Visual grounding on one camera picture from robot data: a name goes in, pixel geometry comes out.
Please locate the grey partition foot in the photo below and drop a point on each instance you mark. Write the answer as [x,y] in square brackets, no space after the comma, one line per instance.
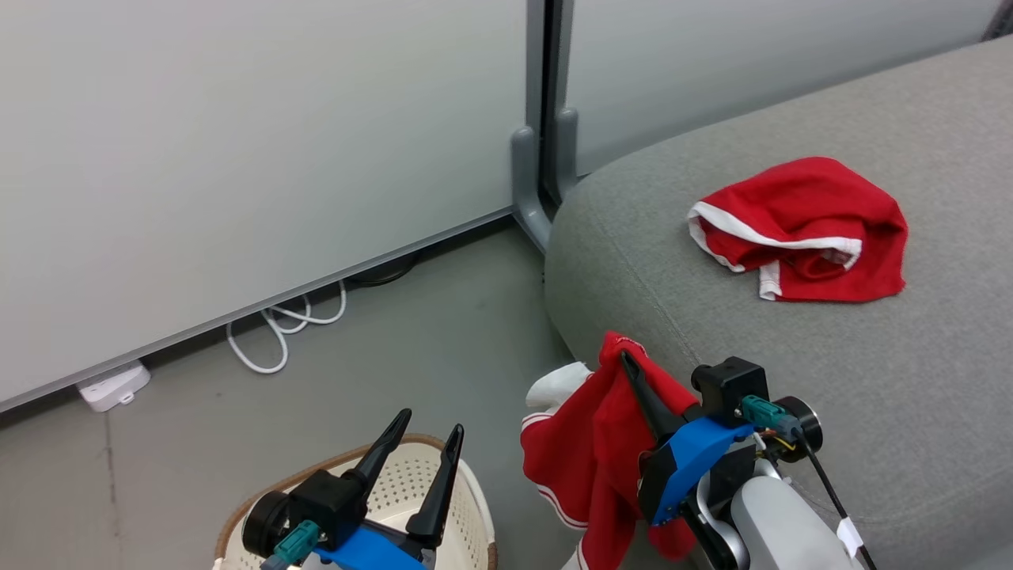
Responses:
[567,150]
[526,190]

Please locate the teal camera connector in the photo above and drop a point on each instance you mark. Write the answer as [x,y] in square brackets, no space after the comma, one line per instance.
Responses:
[764,412]
[294,542]

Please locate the red garment wide white band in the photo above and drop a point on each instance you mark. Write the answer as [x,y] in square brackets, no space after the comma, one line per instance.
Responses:
[807,198]

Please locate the teal right camera connector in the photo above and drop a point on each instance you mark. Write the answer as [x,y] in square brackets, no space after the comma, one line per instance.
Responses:
[764,412]

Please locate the white power strip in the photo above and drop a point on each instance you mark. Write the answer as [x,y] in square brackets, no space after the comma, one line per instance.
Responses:
[115,386]

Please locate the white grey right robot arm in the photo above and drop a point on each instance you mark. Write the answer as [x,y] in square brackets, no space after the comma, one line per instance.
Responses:
[783,522]

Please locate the grey fabric sofa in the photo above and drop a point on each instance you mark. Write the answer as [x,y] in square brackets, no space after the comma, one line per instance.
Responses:
[910,380]

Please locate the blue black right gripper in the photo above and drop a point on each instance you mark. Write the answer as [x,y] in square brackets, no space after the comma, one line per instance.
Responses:
[696,455]

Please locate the large white partition panel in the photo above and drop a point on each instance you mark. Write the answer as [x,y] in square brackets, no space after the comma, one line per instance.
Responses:
[237,119]

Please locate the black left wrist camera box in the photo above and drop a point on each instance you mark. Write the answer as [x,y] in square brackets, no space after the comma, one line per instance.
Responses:
[332,499]

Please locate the narrow white partition panel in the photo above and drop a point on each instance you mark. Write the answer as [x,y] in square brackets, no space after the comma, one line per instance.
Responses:
[712,63]

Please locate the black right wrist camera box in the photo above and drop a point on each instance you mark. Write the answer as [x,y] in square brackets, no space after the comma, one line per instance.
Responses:
[728,384]

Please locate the teal left camera connector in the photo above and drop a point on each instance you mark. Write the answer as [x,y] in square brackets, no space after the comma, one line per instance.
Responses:
[294,542]

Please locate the white woven-rim laundry basket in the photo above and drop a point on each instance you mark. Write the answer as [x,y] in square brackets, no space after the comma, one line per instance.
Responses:
[467,507]

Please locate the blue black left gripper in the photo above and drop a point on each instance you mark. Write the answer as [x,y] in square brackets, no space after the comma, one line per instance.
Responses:
[372,554]

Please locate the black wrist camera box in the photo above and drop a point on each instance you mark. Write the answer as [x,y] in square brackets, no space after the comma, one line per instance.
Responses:
[728,384]
[332,499]

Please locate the red garment thin white stripes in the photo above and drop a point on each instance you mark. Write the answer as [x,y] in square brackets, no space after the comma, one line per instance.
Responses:
[586,451]

